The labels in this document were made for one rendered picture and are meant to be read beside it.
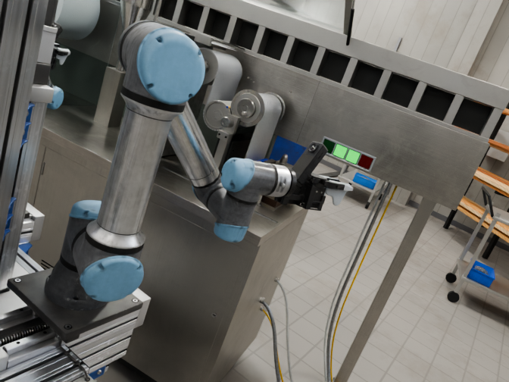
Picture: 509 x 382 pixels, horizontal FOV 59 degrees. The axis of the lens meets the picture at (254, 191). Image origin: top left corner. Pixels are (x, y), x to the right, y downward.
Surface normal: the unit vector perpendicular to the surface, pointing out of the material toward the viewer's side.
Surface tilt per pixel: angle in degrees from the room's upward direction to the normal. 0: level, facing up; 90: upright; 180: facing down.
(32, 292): 0
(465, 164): 90
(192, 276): 90
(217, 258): 90
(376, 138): 90
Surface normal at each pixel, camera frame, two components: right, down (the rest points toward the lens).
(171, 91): 0.52, 0.30
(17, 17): 0.79, 0.43
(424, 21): -0.52, 0.08
